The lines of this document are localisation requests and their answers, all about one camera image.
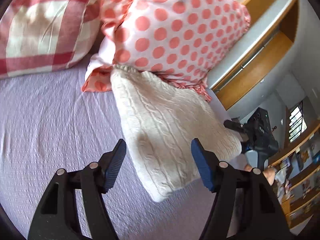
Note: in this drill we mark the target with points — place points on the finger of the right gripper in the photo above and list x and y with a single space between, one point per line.
235 126
245 146

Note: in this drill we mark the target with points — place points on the barred window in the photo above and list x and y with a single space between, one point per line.
297 124

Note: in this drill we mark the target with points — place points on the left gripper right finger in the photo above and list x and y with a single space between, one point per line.
244 207

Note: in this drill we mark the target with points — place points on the person's right hand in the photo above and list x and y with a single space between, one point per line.
269 173

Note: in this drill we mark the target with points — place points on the cream cable-knit sweater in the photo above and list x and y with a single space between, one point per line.
159 123

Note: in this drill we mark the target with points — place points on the wooden bookshelf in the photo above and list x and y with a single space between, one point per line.
298 211

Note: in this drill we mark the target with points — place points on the red white plaid pillow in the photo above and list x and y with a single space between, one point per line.
46 35

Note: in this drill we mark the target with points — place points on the wooden framed door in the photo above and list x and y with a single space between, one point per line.
274 25

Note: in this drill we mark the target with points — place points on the pink polka dot pillow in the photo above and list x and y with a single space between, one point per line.
178 40

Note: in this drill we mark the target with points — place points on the lavender bed sheet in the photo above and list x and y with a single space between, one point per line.
48 123

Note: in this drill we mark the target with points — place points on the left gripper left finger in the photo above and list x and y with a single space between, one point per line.
56 216

